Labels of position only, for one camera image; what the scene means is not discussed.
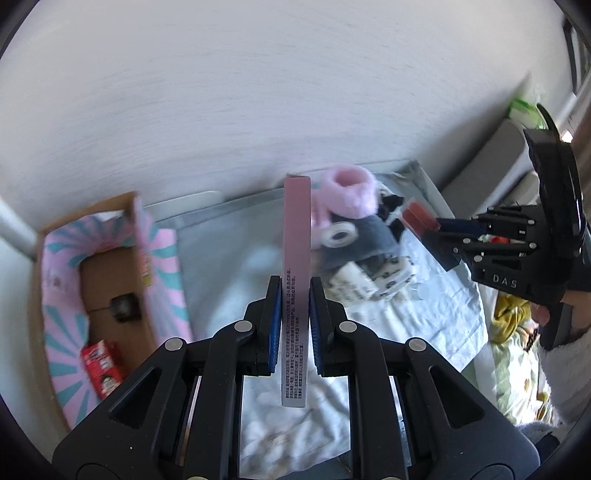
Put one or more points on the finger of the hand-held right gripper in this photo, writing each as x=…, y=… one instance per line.
x=443, y=249
x=461, y=226

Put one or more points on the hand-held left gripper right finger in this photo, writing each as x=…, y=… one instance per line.
x=316, y=323

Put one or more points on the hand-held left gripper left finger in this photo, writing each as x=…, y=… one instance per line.
x=275, y=323

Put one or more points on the red-brown box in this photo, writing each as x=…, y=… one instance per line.
x=419, y=216

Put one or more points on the slim pink box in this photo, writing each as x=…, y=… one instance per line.
x=295, y=230

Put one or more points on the pink-lined cardboard box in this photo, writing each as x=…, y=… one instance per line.
x=104, y=277

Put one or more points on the white desktop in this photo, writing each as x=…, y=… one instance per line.
x=207, y=198

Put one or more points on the person's right hand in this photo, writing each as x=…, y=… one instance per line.
x=576, y=307

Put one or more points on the red printed packet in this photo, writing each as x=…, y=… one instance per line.
x=497, y=239

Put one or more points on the panda print cloth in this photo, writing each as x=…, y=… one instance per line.
x=395, y=274

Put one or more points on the white printed packet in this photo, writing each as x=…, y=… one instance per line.
x=354, y=282

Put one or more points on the grey chair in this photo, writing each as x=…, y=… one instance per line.
x=489, y=166

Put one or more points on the black and white sock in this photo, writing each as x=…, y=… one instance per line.
x=391, y=207

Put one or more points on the grey fleece cloth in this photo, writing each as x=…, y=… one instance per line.
x=369, y=242

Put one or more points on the green tissue pack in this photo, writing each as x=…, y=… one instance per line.
x=526, y=113

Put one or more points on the clear bin with white bedding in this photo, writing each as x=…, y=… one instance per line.
x=406, y=332

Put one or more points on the white tape roll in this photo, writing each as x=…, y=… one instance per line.
x=339, y=234

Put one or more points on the yellow-green printed blanket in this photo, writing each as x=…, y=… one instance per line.
x=512, y=323

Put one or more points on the pink fluffy slipper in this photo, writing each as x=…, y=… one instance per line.
x=348, y=194

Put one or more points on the small dark object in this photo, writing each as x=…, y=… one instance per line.
x=124, y=307

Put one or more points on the red printed box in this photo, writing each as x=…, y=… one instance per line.
x=102, y=369

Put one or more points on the blue fleece clothing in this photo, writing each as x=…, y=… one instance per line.
x=538, y=438

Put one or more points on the dark window frame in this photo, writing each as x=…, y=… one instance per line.
x=577, y=55

